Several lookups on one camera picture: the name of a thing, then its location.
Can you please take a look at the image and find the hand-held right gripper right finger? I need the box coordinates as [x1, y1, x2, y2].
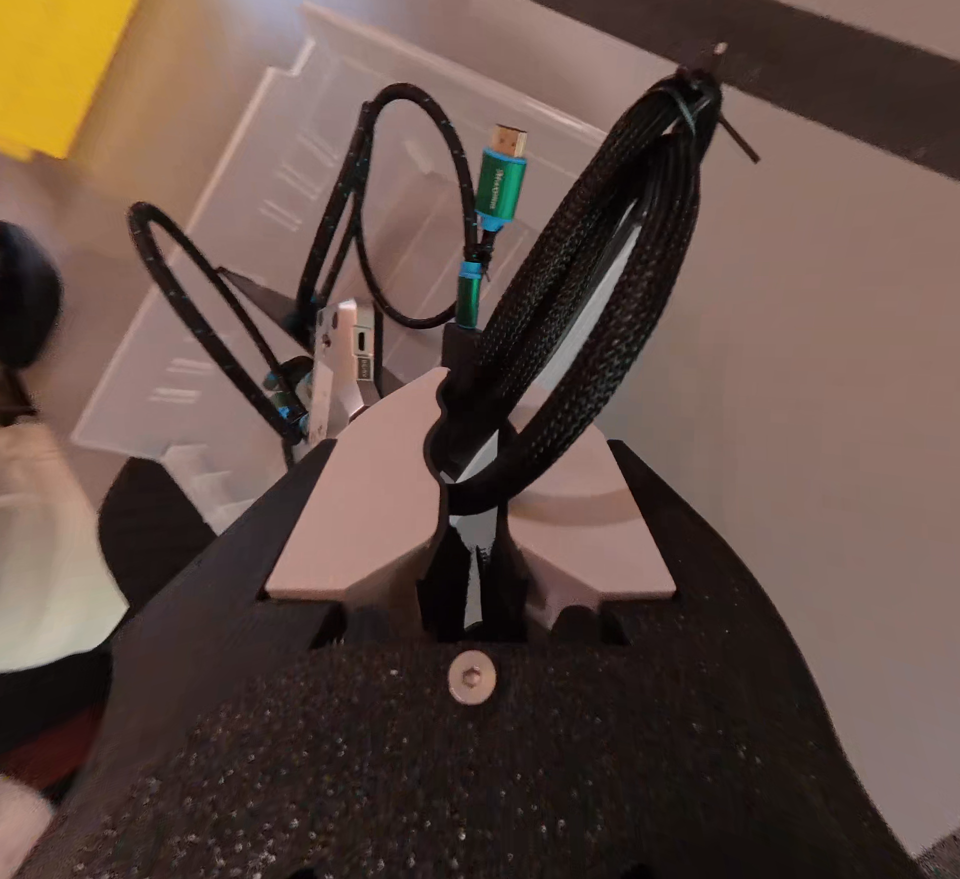
[493, 406, 678, 640]

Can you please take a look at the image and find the yellow plastic bin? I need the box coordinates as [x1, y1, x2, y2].
[0, 0, 170, 162]

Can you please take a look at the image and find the silver HDMI switch box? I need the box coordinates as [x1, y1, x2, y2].
[296, 297, 384, 460]

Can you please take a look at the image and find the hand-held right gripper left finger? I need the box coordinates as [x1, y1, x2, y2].
[264, 367, 468, 640]

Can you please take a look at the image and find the person's left forearm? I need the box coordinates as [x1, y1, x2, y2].
[0, 420, 130, 674]

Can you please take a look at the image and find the clear plastic bin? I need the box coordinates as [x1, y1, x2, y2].
[71, 0, 610, 535]

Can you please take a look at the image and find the black mesh cable silver plug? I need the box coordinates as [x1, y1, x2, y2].
[438, 42, 762, 516]

